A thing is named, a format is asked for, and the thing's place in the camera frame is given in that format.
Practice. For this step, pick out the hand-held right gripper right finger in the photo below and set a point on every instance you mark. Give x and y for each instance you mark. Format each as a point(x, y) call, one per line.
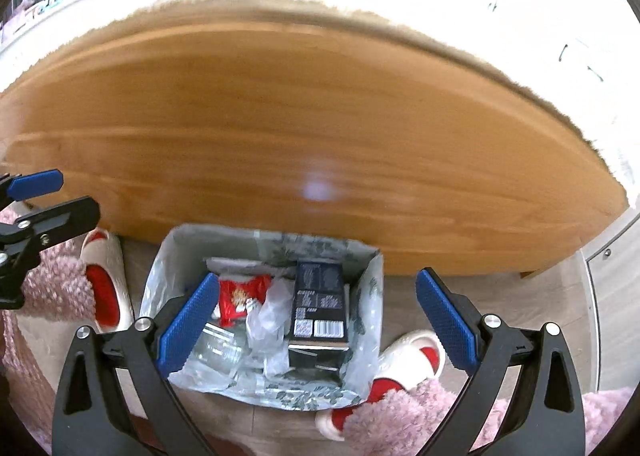
point(445, 323)

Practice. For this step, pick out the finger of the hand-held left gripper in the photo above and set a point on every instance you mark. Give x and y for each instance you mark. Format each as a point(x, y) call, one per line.
point(37, 183)
point(65, 216)

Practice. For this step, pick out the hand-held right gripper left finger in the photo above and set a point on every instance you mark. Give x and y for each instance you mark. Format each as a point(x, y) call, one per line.
point(190, 321)

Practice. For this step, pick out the floral plastic-lined trash bin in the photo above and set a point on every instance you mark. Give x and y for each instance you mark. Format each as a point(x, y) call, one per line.
point(370, 296)

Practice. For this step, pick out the white plastic bag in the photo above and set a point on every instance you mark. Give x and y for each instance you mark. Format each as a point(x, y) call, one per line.
point(270, 316)

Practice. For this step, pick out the dark blue carton box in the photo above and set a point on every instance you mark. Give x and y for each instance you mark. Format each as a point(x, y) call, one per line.
point(320, 306)

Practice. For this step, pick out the red snack packet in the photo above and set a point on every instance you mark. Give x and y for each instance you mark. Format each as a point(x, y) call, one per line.
point(242, 301)

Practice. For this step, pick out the white red slipper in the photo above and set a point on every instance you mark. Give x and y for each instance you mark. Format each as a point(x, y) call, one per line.
point(105, 286)
point(400, 361)

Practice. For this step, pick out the person's right leg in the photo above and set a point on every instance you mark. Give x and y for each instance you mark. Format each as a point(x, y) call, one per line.
point(425, 416)

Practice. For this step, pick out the wooden windowsill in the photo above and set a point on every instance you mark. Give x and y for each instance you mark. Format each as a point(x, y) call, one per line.
point(50, 15)

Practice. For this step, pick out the wooden bed frame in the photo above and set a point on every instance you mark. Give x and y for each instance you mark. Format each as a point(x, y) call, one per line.
point(300, 135)

